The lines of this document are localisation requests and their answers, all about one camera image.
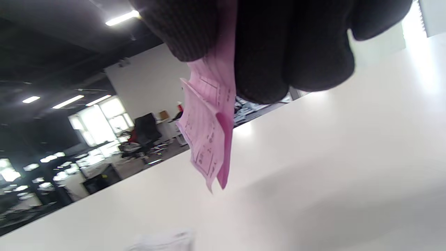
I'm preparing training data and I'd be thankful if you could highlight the person's right hand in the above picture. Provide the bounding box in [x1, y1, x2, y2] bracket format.
[131, 0, 413, 104]

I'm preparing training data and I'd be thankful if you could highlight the black office chair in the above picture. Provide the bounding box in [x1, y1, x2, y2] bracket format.
[118, 113, 164, 159]

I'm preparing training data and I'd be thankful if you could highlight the black cabinet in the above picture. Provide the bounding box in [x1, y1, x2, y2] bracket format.
[83, 164, 122, 195]

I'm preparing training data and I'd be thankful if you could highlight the white partition panel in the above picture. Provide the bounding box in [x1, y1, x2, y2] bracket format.
[418, 0, 446, 37]

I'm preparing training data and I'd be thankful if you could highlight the white paper invoice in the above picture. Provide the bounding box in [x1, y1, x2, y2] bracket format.
[127, 230, 194, 251]

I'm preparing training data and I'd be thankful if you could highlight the pink paper invoice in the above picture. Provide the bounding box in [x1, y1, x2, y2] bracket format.
[176, 0, 238, 193]

